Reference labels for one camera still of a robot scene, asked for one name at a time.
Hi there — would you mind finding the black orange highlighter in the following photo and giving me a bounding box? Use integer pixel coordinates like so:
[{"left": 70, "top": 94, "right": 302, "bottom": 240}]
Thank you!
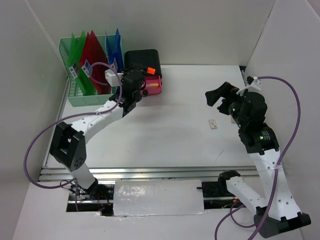
[{"left": 142, "top": 66, "right": 156, "bottom": 75}]

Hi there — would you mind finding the red clip file folder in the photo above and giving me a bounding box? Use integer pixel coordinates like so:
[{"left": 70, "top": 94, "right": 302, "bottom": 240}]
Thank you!
[{"left": 79, "top": 30, "right": 111, "bottom": 95}]

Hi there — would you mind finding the orange highlighter clear cap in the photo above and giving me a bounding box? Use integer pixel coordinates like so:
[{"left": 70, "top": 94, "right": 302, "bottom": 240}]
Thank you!
[{"left": 146, "top": 83, "right": 159, "bottom": 88}]

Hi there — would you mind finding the mint green file organizer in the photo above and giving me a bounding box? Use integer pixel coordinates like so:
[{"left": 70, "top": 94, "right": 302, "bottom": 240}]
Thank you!
[{"left": 58, "top": 37, "right": 118, "bottom": 107}]

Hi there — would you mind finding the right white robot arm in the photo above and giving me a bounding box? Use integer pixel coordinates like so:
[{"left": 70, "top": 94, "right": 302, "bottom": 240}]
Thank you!
[{"left": 205, "top": 80, "right": 311, "bottom": 239}]

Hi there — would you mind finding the aluminium rail frame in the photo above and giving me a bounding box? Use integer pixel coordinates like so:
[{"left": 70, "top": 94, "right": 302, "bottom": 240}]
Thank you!
[{"left": 38, "top": 64, "right": 279, "bottom": 181}]

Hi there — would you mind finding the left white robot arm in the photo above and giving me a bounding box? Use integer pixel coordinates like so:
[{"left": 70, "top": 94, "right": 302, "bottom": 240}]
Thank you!
[{"left": 49, "top": 64, "right": 147, "bottom": 200}]

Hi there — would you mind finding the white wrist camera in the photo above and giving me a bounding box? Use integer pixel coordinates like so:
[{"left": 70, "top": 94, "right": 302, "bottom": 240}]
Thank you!
[
  {"left": 104, "top": 69, "right": 123, "bottom": 87},
  {"left": 236, "top": 76, "right": 262, "bottom": 96}
]

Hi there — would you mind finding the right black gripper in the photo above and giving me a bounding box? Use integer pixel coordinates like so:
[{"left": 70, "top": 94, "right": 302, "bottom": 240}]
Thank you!
[{"left": 205, "top": 80, "right": 247, "bottom": 128}]

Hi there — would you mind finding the black pink drawer unit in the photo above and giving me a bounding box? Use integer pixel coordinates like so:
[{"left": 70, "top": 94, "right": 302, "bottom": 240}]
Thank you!
[{"left": 124, "top": 49, "right": 163, "bottom": 97}]

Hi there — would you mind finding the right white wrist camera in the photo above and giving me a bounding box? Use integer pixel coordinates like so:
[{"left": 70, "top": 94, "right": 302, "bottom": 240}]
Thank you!
[{"left": 236, "top": 76, "right": 262, "bottom": 96}]

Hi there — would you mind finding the blue clip file folder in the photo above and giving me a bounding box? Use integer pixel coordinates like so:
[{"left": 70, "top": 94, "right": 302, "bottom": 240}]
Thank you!
[{"left": 105, "top": 28, "right": 124, "bottom": 73}]

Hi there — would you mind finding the green clip file folder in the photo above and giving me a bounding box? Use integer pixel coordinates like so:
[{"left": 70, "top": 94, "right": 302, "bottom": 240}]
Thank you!
[{"left": 66, "top": 31, "right": 96, "bottom": 97}]

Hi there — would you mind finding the white foil covered panel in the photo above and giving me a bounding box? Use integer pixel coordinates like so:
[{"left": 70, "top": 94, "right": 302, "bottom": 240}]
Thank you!
[{"left": 113, "top": 179, "right": 205, "bottom": 217}]

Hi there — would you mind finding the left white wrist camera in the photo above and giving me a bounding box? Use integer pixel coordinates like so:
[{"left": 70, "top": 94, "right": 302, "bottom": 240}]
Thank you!
[{"left": 104, "top": 69, "right": 123, "bottom": 87}]

